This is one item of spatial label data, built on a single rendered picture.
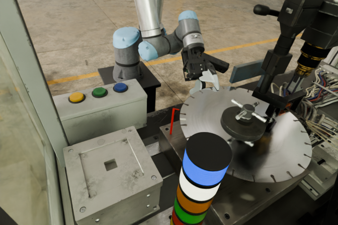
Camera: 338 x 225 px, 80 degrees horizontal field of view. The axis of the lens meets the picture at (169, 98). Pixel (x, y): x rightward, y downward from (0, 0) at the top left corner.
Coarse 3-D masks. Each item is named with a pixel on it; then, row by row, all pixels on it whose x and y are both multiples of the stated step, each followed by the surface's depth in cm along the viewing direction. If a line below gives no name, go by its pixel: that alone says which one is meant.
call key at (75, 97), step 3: (72, 93) 64; (75, 93) 64; (78, 93) 64; (81, 93) 64; (69, 96) 62; (72, 96) 63; (75, 96) 63; (78, 96) 63; (81, 96) 63; (72, 99) 62; (75, 99) 62; (78, 99) 62; (81, 99) 63
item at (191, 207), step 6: (180, 192) 23; (180, 198) 24; (186, 198) 23; (180, 204) 24; (186, 204) 23; (192, 204) 23; (198, 204) 22; (204, 204) 22; (210, 204) 24; (186, 210) 24; (192, 210) 23; (198, 210) 23; (204, 210) 24
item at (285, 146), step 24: (192, 96) 60; (216, 96) 61; (240, 96) 62; (192, 120) 52; (216, 120) 53; (288, 120) 55; (240, 144) 47; (264, 144) 48; (288, 144) 49; (240, 168) 42; (264, 168) 43; (288, 168) 43
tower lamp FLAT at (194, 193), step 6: (180, 174) 23; (180, 180) 23; (186, 180) 21; (180, 186) 23; (186, 186) 21; (192, 186) 21; (198, 186) 20; (216, 186) 21; (186, 192) 22; (192, 192) 21; (198, 192) 21; (204, 192) 21; (210, 192) 21; (192, 198) 22; (198, 198) 21; (204, 198) 22; (210, 198) 22
